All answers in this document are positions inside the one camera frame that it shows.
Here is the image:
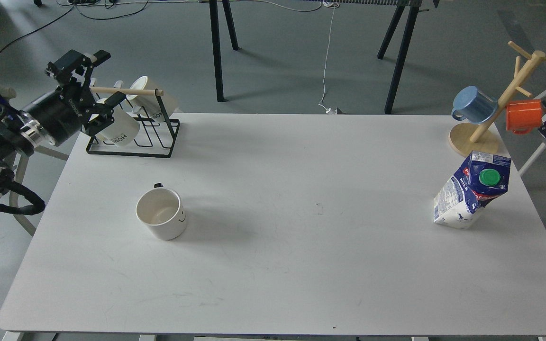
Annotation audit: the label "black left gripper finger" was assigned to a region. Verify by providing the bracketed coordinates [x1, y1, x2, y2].
[45, 50, 111, 90]
[85, 91, 126, 136]

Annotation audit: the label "black wire mug rack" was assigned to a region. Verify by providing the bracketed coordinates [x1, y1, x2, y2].
[85, 76, 180, 158]

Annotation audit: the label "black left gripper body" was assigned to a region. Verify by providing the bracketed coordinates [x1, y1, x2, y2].
[22, 86, 94, 146]

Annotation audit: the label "white mug front on rack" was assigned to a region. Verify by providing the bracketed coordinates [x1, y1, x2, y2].
[96, 105, 139, 146]

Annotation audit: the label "black floor cable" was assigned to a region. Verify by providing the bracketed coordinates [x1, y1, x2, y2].
[0, 0, 150, 67]

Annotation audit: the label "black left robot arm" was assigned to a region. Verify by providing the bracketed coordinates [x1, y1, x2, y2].
[0, 50, 126, 215]

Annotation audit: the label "wooden mug tree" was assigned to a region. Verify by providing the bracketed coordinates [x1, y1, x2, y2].
[448, 41, 546, 157]

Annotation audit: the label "blue white milk carton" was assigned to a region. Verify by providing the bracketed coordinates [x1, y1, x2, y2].
[433, 151, 512, 229]

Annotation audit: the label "white mug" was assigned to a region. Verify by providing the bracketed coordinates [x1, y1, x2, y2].
[96, 105, 139, 146]
[126, 75, 178, 123]
[135, 183, 188, 241]

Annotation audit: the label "blue mug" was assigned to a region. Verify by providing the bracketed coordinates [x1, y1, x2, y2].
[451, 86, 499, 125]

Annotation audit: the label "orange mug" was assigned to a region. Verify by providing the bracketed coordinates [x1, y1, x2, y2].
[506, 99, 543, 135]

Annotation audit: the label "white hanging cable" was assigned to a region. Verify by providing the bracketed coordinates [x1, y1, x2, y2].
[318, 0, 341, 115]

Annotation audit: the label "black trestle table legs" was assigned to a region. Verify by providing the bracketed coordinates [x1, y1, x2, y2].
[208, 0, 439, 115]

